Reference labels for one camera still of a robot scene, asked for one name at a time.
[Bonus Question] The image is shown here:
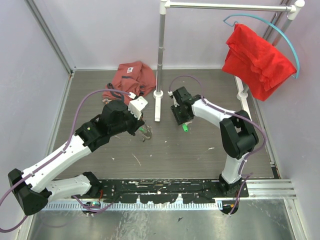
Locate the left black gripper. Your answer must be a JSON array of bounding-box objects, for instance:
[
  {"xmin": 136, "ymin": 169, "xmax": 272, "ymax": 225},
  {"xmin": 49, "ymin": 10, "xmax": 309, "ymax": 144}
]
[{"xmin": 110, "ymin": 105, "xmax": 145, "ymax": 137}]

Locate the green key tag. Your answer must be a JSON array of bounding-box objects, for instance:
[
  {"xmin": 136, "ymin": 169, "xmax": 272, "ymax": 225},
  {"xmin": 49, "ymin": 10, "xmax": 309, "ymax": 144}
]
[{"xmin": 182, "ymin": 123, "xmax": 191, "ymax": 133}]

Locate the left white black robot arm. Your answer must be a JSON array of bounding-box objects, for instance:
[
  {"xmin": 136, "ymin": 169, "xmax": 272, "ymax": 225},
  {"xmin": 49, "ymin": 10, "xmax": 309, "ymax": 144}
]
[{"xmin": 8, "ymin": 96, "xmax": 148, "ymax": 216}]

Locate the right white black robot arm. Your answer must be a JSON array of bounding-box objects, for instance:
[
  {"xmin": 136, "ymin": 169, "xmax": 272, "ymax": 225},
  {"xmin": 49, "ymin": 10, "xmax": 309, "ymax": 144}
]
[{"xmin": 168, "ymin": 87, "xmax": 259, "ymax": 197}]

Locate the rust red t-shirt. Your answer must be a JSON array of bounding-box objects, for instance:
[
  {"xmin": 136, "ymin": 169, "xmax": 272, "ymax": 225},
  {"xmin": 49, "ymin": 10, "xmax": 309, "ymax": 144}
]
[{"xmin": 105, "ymin": 61, "xmax": 156, "ymax": 97}]

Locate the white metal clothes rack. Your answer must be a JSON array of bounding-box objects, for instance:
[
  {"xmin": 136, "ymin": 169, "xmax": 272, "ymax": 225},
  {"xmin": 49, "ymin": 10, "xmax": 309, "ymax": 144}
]
[{"xmin": 153, "ymin": 0, "xmax": 306, "ymax": 122}]

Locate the bright red shirt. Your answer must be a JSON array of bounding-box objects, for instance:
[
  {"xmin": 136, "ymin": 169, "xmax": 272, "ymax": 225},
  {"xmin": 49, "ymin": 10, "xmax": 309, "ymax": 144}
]
[{"xmin": 222, "ymin": 23, "xmax": 297, "ymax": 102}]

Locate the light blue clothes hanger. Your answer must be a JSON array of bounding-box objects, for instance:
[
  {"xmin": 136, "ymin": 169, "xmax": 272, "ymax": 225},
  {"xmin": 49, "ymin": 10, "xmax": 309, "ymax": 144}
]
[{"xmin": 222, "ymin": 13, "xmax": 301, "ymax": 79}]

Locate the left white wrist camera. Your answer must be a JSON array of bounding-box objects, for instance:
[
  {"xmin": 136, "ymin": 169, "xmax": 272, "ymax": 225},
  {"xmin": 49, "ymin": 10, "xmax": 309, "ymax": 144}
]
[{"xmin": 128, "ymin": 92, "xmax": 148, "ymax": 120}]

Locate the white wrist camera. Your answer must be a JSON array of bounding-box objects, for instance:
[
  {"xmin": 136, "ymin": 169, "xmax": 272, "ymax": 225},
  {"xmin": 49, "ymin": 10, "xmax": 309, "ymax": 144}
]
[
  {"xmin": 167, "ymin": 90, "xmax": 179, "ymax": 107},
  {"xmin": 128, "ymin": 92, "xmax": 148, "ymax": 120}
]

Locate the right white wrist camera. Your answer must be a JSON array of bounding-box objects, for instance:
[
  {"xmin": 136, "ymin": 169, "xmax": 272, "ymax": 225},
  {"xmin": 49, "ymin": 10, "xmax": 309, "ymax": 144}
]
[{"xmin": 167, "ymin": 90, "xmax": 179, "ymax": 107}]

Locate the black mounting base plate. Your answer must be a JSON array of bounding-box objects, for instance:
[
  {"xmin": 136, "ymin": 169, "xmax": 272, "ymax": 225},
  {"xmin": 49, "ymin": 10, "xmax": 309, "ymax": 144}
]
[{"xmin": 77, "ymin": 179, "xmax": 241, "ymax": 204}]

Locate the grey slotted cable duct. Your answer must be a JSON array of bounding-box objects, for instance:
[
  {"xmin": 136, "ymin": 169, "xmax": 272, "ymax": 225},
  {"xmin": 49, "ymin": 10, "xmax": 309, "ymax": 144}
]
[{"xmin": 43, "ymin": 199, "xmax": 223, "ymax": 211}]

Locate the aluminium frame post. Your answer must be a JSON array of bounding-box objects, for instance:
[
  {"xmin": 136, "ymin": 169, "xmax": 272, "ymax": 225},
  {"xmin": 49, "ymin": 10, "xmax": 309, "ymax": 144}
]
[{"xmin": 24, "ymin": 0, "xmax": 75, "ymax": 75}]

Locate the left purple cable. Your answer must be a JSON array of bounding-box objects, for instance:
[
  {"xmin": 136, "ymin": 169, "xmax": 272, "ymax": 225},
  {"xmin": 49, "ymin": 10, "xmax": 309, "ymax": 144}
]
[{"xmin": 0, "ymin": 89, "xmax": 137, "ymax": 233}]

